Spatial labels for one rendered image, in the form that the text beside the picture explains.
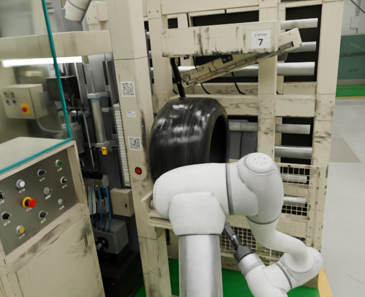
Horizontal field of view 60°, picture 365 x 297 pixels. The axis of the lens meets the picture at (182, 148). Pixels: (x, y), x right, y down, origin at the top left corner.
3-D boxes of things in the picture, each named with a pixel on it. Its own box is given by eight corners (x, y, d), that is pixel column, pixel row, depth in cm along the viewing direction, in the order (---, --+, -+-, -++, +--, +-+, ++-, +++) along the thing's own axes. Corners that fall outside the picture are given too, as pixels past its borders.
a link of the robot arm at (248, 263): (245, 281, 123) (237, 269, 127) (265, 270, 124) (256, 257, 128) (243, 273, 117) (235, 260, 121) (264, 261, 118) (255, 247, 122)
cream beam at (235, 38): (161, 58, 175) (158, 29, 171) (178, 54, 197) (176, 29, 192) (275, 52, 153) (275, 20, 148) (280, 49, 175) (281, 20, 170)
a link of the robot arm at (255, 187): (279, 187, 89) (230, 190, 91) (280, 138, 77) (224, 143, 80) (287, 227, 79) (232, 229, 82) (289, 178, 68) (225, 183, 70)
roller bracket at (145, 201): (142, 215, 170) (140, 200, 167) (171, 184, 205) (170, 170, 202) (148, 217, 169) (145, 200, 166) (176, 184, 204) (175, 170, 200)
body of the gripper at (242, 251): (237, 260, 121) (225, 240, 127) (239, 268, 127) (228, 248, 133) (254, 250, 122) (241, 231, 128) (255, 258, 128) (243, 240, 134)
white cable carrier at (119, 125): (125, 185, 184) (113, 104, 168) (129, 181, 188) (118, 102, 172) (131, 186, 182) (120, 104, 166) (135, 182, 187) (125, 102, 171)
